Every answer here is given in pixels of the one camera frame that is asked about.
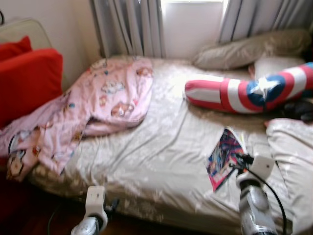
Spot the colourful comic book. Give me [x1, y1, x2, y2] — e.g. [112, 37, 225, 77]
[205, 127, 248, 191]

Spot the pink cartoon print quilt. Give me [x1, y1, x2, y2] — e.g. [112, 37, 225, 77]
[0, 56, 155, 183]

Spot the folded grey floral duvet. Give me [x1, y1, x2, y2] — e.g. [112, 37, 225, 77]
[266, 117, 313, 235]

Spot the red white blue shield bolster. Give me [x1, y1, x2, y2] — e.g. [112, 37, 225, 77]
[184, 61, 313, 115]

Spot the black bundle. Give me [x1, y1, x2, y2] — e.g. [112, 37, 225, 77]
[281, 98, 313, 123]

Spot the bed with grey floral sheet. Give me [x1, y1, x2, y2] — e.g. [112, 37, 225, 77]
[27, 53, 313, 235]

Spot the white pillow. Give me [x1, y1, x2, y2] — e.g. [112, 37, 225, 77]
[252, 55, 309, 81]

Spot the beige pillow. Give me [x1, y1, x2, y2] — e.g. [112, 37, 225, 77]
[192, 28, 313, 71]

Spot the grey curtain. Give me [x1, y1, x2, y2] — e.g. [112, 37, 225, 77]
[219, 0, 313, 45]
[90, 0, 166, 59]

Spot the large red cushion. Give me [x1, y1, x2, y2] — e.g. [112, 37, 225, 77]
[0, 35, 33, 62]
[0, 47, 64, 129]

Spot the bright window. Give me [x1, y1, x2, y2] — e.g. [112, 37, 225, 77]
[161, 0, 228, 5]

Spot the quilted white green mattress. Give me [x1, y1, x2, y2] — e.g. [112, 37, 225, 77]
[0, 18, 53, 52]

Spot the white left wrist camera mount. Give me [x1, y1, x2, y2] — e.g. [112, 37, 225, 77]
[85, 185, 108, 220]

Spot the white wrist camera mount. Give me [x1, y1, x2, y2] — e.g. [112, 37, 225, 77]
[248, 156, 276, 183]
[85, 185, 108, 220]

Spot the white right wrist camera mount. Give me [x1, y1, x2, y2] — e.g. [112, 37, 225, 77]
[248, 156, 276, 183]

